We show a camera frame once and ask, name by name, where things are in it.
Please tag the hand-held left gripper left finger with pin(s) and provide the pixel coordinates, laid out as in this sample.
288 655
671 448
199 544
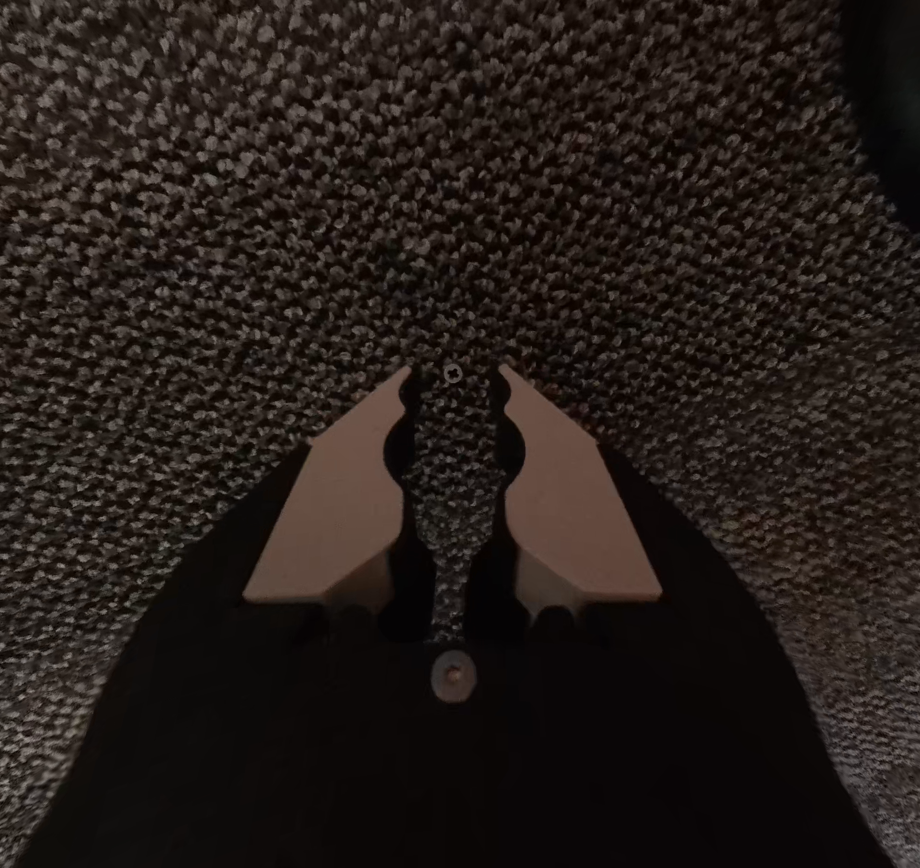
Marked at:
338 523

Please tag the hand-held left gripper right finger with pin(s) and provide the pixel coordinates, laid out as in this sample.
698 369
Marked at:
575 523

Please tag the dark furniture leg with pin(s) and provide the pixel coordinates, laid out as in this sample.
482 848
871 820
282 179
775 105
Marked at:
888 56

